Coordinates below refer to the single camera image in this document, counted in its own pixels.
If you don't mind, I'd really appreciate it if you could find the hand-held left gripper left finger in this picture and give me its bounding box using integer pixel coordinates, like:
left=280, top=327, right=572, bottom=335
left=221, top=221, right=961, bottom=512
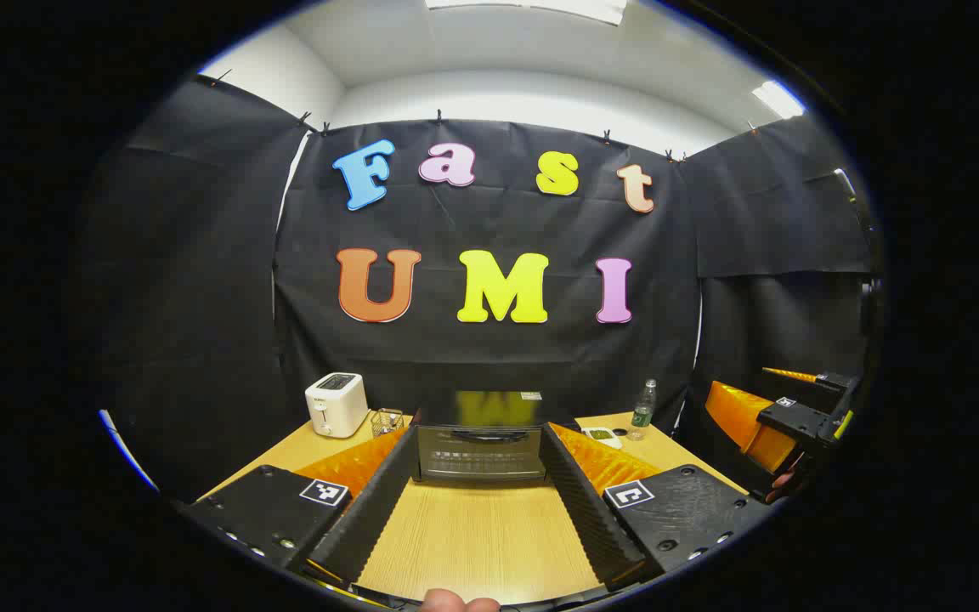
left=173, top=425, right=421, bottom=589

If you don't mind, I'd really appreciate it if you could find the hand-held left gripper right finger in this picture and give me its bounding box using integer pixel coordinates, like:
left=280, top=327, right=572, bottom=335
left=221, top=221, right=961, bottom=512
left=538, top=422, right=784, bottom=590

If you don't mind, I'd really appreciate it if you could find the black electric oven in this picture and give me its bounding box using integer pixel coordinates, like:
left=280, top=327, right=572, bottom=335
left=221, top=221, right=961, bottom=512
left=410, top=390, right=580, bottom=485

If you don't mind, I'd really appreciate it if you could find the clear plastic water bottle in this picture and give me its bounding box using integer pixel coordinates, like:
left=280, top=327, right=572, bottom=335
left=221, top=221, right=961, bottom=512
left=628, top=379, right=658, bottom=441

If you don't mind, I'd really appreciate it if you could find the white toaster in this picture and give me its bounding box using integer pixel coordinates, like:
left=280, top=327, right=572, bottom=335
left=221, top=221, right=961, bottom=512
left=304, top=372, right=369, bottom=439

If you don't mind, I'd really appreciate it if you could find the black backdrop cloth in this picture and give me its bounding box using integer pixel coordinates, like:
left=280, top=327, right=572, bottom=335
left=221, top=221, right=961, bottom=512
left=86, top=75, right=881, bottom=502

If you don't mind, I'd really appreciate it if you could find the ceiling light panel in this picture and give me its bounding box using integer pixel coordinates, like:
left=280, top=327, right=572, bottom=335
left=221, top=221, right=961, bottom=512
left=751, top=81, right=806, bottom=120
left=426, top=0, right=626, bottom=25

